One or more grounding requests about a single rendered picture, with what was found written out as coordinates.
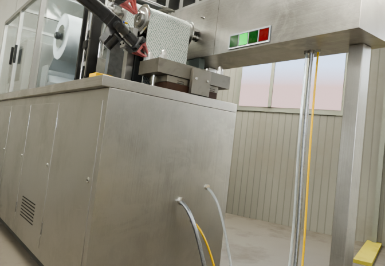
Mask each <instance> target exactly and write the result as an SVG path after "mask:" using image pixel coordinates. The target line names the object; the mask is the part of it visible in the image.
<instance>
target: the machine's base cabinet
mask: <svg viewBox="0 0 385 266"><path fill-rule="evenodd" d="M235 119H236V113H235V112H229V111H224V110H220V109H215V108H209V107H204V106H201V105H195V104H190V103H184V102H181V101H175V100H170V99H165V98H161V97H156V96H150V95H145V94H141V93H136V92H131V91H125V90H122V89H116V88H111V87H108V88H99V89H90V90H86V91H77V92H68V93H59V94H54V95H45V96H36V97H27V98H23V99H14V100H5V101H0V223H2V224H3V225H4V226H5V227H6V229H7V230H8V231H9V232H10V233H11V234H12V235H13V236H14V238H15V239H16V240H17V241H18V242H19V243H20V244H21V245H22V247H23V248H24V249H25V250H26V251H27V253H28V254H29V255H30V259H32V260H34V261H35V262H36V263H37V264H38V265H39V266H202V263H201V258H200V254H199V250H198V245H197V241H196V238H195V233H194V230H193V226H192V224H191V223H190V219H189V216H188V214H187V212H186V211H185V209H184V207H183V206H182V205H180V204H178V202H177V200H178V198H180V197H182V198H184V200H185V203H186V205H187V206H188V207H189V209H190V210H191V213H192V215H193V217H194V219H195V222H196V223H197V225H198V226H199V227H200V229H201V230H202V232H203V234H204V235H205V238H206V240H207V243H208V245H209V248H210V251H211V254H212V257H213V260H214V264H215V266H220V259H221V249H222V239H223V227H222V221H221V218H220V215H219V211H218V208H217V204H216V203H215V200H214V198H213V196H212V195H211V193H210V192H209V191H208V190H205V185H210V189H211V190H212V191H213V193H214V194H215V196H216V198H217V200H218V203H219V206H220V208H221V212H222V215H223V220H224V223H225V213H226V203H227V192H228V186H229V176H230V165H231V155H232V149H233V139H234V129H235Z"/></svg>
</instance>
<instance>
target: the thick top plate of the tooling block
mask: <svg viewBox="0 0 385 266"><path fill-rule="evenodd" d="M191 68H196V67H194V66H190V65H186V64H182V63H179V62H176V61H171V60H168V59H165V58H161V57H157V58H152V59H149V60H144V61H140V65H139V75H142V76H146V77H151V76H152V75H157V76H162V75H171V76H175V77H180V78H183V79H187V80H190V75H191ZM196 69H200V70H203V71H207V70H204V69H201V68H196ZM207 72H210V71H207ZM230 78H231V77H229V76H225V75H221V74H219V73H215V72H211V81H210V85H212V86H215V87H218V90H227V89H229V88H230Z"/></svg>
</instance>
